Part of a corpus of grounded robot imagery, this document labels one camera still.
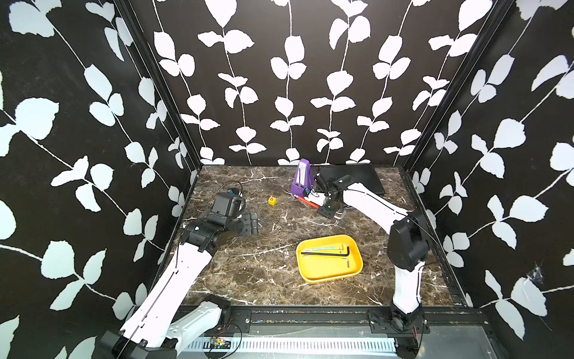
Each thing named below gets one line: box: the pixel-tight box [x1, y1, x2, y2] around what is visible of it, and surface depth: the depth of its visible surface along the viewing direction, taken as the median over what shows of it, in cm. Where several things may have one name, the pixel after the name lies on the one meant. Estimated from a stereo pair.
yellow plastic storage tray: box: [295, 234, 364, 284], surface depth 90 cm
